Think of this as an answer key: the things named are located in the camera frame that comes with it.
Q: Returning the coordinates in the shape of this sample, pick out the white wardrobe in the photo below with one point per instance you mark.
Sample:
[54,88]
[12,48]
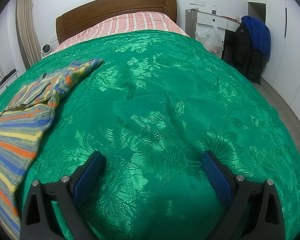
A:
[283,69]

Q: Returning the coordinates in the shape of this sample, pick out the clear plastic bottle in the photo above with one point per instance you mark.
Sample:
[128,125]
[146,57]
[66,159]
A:
[214,10]

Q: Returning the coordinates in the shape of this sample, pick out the pink striped bed sheet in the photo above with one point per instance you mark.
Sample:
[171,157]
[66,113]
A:
[145,20]

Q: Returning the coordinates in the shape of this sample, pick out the beige curtain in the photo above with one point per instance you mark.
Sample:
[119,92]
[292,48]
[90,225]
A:
[26,34]

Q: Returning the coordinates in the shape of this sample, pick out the green floral satin bedspread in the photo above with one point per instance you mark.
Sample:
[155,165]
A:
[155,104]

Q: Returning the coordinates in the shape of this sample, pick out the white wall socket strip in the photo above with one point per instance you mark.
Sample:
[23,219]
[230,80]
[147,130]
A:
[198,2]

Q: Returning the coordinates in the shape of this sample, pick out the black jacket on chair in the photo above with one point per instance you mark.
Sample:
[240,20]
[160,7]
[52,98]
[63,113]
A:
[239,53]

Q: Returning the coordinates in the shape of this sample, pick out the white desk with drawers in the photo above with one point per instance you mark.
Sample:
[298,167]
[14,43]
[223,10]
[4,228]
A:
[202,22]

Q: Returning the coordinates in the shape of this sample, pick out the multicolour striped knit garment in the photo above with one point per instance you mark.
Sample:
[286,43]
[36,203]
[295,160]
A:
[22,124]

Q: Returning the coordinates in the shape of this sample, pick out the blue cloth on chair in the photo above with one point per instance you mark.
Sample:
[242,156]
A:
[259,34]

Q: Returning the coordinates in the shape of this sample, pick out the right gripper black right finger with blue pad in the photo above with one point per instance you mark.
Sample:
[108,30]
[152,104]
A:
[253,210]

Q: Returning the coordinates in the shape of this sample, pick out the brown wooden headboard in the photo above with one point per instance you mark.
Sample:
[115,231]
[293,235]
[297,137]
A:
[86,16]

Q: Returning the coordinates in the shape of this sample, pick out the white plastic bag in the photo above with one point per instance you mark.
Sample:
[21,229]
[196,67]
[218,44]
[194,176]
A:
[211,40]

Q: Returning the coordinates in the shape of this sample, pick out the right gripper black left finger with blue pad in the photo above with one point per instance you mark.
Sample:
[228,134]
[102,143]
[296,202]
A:
[38,220]

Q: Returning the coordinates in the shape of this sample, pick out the black bar on sill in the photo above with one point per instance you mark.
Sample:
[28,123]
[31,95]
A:
[10,74]

